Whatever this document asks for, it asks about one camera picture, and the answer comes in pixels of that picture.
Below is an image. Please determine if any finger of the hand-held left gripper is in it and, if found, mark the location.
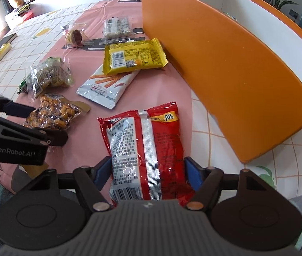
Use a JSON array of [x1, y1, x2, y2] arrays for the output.
[[0, 87, 37, 119], [0, 111, 69, 147]]

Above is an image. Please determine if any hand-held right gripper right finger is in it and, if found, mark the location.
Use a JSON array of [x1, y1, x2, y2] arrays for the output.
[[184, 156, 277, 211]]

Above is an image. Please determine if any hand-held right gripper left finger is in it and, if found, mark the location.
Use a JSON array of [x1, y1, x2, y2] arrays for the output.
[[18, 156, 114, 212]]

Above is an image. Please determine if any clear bag of peanuts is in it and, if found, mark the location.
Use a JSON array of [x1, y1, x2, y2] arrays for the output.
[[23, 93, 91, 131]]

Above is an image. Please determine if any red snack packet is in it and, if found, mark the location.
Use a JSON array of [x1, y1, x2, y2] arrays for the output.
[[98, 101, 197, 202]]

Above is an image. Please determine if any pastry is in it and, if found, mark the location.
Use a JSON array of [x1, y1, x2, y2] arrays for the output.
[[60, 23, 94, 49]]

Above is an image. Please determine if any orange cardboard box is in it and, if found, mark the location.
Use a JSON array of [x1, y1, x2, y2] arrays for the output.
[[140, 0, 302, 164]]

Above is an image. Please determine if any clear pack of white balls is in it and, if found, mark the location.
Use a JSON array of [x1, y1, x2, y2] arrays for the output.
[[99, 17, 137, 45]]

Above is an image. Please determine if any clear bag green snack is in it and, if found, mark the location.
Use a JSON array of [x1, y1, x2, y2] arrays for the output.
[[18, 57, 75, 102]]

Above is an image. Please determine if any yellow tissue pack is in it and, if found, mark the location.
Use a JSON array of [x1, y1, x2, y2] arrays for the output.
[[0, 43, 12, 64]]

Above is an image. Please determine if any white stick snack packet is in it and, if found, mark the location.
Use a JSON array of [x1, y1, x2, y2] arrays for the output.
[[76, 64, 141, 110]]

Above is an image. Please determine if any pink mat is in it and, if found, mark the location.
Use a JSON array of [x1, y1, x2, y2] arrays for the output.
[[0, 1, 207, 195]]

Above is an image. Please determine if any yellow snack packet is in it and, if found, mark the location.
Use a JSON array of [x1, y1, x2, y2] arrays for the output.
[[103, 38, 169, 76]]

